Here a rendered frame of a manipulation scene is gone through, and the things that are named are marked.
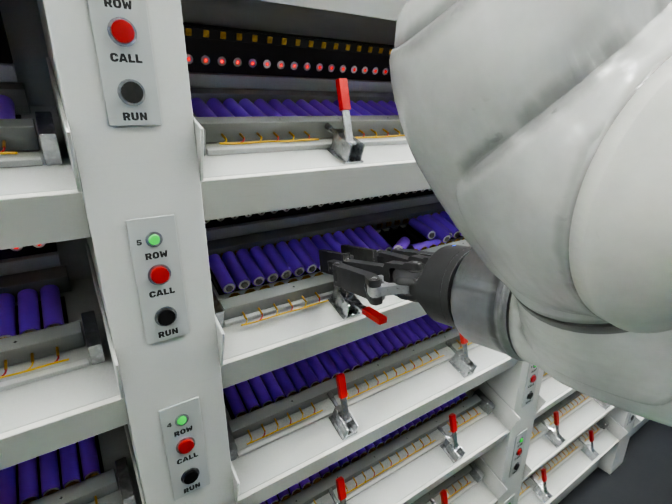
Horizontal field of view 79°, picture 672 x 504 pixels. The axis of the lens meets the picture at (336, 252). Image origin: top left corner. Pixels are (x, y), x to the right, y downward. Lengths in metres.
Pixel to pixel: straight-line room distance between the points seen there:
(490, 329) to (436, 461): 0.62
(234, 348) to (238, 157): 0.21
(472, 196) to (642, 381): 0.15
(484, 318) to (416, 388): 0.44
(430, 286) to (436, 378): 0.43
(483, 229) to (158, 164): 0.29
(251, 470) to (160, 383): 0.22
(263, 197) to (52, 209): 0.18
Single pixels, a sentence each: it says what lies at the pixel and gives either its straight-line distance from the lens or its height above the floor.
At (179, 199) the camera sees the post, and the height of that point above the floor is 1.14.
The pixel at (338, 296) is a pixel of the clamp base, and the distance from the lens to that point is 0.54.
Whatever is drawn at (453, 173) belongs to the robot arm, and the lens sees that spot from 0.16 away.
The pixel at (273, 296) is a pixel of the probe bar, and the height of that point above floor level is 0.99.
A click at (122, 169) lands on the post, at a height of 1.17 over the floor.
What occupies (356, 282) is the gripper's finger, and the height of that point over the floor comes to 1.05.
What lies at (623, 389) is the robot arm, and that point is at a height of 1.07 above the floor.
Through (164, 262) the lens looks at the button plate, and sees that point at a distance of 0.41.
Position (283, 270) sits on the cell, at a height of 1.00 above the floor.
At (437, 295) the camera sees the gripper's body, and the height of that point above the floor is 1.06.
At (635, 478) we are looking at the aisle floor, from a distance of 1.93.
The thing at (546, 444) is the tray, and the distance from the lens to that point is 1.34.
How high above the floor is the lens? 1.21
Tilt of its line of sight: 19 degrees down
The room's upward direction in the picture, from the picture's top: straight up
